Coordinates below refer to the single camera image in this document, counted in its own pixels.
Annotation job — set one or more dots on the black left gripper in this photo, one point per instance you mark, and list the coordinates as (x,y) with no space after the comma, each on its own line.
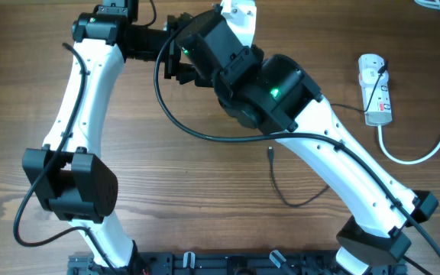
(173,56)

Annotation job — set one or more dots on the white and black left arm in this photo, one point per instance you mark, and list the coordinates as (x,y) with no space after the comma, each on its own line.
(67,174)

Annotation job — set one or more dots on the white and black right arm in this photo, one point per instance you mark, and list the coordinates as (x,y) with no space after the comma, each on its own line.
(277,97)

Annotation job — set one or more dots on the white charger adapter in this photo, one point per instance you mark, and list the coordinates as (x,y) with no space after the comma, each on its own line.
(370,77)

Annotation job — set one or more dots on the white power strip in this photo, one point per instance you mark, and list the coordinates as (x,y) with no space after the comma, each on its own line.
(376,100)

